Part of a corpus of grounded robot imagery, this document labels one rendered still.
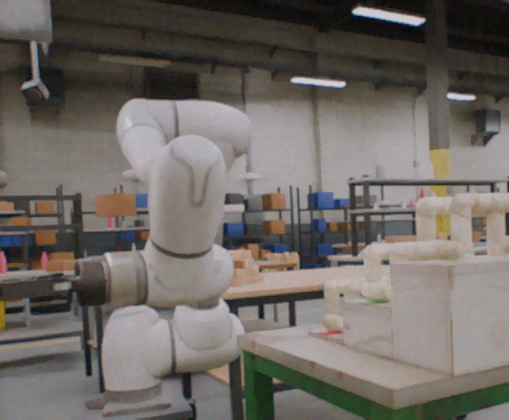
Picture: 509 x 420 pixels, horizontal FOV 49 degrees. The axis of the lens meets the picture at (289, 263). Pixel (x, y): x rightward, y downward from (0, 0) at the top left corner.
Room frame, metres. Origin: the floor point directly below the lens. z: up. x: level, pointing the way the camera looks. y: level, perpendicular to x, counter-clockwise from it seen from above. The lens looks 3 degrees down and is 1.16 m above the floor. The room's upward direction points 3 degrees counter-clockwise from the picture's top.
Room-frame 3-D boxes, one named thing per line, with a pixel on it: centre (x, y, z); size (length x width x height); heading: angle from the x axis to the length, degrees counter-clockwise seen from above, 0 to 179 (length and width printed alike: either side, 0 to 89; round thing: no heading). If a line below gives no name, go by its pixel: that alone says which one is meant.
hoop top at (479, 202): (0.93, -0.35, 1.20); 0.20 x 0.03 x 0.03; 117
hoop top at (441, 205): (1.00, -0.31, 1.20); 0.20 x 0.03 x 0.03; 117
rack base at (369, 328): (1.11, -0.26, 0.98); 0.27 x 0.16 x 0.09; 118
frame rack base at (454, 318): (0.97, -0.33, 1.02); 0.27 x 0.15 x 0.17; 118
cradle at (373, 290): (1.06, -0.17, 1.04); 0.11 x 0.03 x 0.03; 28
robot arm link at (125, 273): (0.89, 0.27, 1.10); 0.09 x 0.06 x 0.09; 28
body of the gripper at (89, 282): (0.86, 0.34, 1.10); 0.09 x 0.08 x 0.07; 118
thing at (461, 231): (0.89, -0.28, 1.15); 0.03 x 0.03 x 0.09
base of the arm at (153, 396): (1.55, 0.47, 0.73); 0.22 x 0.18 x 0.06; 111
